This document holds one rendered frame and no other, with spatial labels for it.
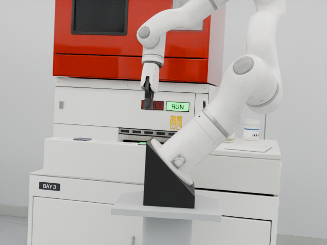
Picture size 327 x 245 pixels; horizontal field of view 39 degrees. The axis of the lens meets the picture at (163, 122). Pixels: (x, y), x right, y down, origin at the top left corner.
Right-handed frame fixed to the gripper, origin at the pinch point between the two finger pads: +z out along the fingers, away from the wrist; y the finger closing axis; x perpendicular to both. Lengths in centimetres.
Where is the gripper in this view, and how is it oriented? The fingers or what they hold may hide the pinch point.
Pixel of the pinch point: (148, 104)
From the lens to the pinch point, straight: 177.0
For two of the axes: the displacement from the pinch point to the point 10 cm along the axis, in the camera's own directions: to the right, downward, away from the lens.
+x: 9.8, 0.6, -2.1
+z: -0.9, 9.8, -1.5
